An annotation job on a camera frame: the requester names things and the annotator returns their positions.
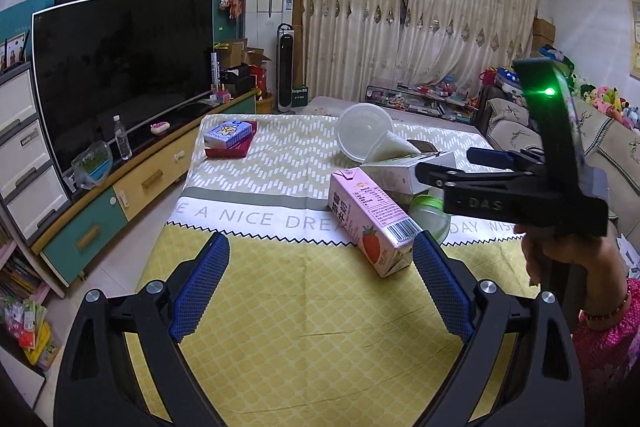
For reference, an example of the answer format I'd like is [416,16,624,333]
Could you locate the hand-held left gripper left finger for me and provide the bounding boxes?
[52,231,231,427]

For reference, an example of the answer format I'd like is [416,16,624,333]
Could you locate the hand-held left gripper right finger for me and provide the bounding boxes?
[412,231,586,427]

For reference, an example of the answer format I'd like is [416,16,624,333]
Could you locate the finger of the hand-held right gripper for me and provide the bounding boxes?
[415,162,547,188]
[466,147,547,170]

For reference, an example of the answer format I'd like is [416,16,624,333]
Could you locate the green white drink cup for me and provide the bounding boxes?
[407,193,452,244]

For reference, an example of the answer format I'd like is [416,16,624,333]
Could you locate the white cardboard box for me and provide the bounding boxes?
[360,151,457,196]

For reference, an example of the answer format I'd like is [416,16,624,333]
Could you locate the pink milk carton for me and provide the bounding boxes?
[327,169,423,279]

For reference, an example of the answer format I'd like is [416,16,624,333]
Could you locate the person's right forearm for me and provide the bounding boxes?
[572,279,640,413]

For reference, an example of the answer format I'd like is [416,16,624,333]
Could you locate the person's right hand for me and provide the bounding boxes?
[520,232,628,315]

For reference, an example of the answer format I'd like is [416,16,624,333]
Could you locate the beige embroidered sofa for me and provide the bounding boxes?
[475,97,640,268]

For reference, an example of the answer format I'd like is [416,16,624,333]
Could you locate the low glass table with clutter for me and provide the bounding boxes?
[365,77,483,124]

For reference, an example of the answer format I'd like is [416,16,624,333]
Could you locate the yellow grey printed tablecloth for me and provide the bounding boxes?
[125,112,531,427]

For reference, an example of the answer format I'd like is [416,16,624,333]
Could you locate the pile of stuffed toys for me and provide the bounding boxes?
[482,47,640,130]

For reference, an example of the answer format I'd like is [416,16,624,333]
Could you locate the yellow teal television cabinet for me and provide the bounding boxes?
[32,89,263,285]

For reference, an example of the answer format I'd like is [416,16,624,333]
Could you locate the red flat box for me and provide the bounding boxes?
[205,138,251,158]

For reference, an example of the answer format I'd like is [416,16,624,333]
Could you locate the beige embroidered curtain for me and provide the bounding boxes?
[295,0,403,102]
[400,0,541,102]

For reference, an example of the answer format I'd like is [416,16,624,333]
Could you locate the blue star card box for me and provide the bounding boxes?
[203,119,257,146]

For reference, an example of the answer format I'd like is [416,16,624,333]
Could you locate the clear water bottle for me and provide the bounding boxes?
[113,115,133,161]

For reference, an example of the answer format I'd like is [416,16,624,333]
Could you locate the colourful packets on floor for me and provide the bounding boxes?
[0,297,62,372]

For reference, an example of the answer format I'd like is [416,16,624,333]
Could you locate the bookshelf with books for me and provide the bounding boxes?
[0,217,56,303]

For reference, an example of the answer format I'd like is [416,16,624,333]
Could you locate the black tower fan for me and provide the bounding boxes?
[276,23,296,114]

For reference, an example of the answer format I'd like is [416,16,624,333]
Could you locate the white plastic drawer unit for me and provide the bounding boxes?
[0,62,73,248]

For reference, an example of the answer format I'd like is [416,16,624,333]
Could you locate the large black curved television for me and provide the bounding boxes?
[31,0,216,180]

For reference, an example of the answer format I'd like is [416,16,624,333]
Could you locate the stack of cardboard boxes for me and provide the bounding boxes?
[215,38,273,95]

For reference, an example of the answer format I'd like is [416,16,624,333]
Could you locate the framed family photos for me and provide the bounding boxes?
[0,34,28,72]

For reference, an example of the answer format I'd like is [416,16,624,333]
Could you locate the brown cardboard boxes by wall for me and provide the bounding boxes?
[531,18,556,52]

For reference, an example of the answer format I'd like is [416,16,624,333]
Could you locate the framed wall picture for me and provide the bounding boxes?
[627,0,640,80]

